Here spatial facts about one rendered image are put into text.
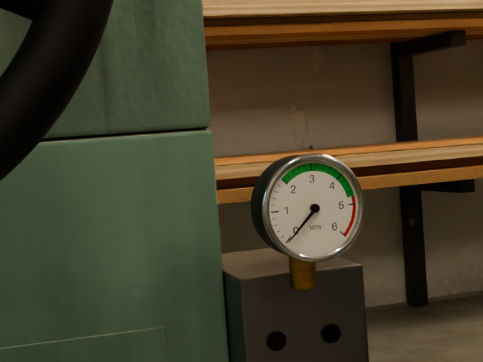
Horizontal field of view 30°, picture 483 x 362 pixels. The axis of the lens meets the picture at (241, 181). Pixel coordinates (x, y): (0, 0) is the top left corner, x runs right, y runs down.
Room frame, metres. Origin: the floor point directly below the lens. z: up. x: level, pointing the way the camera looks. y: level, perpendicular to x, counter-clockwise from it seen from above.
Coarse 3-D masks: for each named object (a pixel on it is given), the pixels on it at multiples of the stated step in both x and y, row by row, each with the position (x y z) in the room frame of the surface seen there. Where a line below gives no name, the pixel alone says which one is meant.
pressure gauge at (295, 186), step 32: (288, 160) 0.52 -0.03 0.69; (320, 160) 0.52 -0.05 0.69; (256, 192) 0.52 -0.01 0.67; (288, 192) 0.51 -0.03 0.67; (320, 192) 0.52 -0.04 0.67; (352, 192) 0.52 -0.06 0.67; (256, 224) 0.53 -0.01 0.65; (288, 224) 0.51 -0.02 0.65; (320, 224) 0.52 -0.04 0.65; (352, 224) 0.52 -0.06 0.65; (288, 256) 0.54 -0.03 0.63; (320, 256) 0.51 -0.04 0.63
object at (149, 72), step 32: (128, 0) 0.55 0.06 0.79; (160, 0) 0.56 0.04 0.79; (192, 0) 0.56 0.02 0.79; (0, 32) 0.53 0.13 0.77; (128, 32) 0.55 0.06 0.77; (160, 32) 0.56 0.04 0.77; (192, 32) 0.56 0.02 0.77; (0, 64) 0.53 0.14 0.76; (96, 64) 0.55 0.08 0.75; (128, 64) 0.55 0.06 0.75; (160, 64) 0.56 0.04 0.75; (192, 64) 0.56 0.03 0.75; (96, 96) 0.55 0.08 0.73; (128, 96) 0.55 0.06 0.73; (160, 96) 0.56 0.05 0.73; (192, 96) 0.56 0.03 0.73; (64, 128) 0.54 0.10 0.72; (96, 128) 0.55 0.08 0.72; (128, 128) 0.55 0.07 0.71; (160, 128) 0.56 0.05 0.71; (192, 128) 0.56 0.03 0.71
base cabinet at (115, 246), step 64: (0, 192) 0.53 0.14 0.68; (64, 192) 0.54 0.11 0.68; (128, 192) 0.55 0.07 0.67; (192, 192) 0.56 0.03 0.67; (0, 256) 0.53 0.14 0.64; (64, 256) 0.54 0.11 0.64; (128, 256) 0.55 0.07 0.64; (192, 256) 0.56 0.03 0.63; (0, 320) 0.53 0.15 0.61; (64, 320) 0.54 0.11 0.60; (128, 320) 0.55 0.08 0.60; (192, 320) 0.56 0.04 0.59
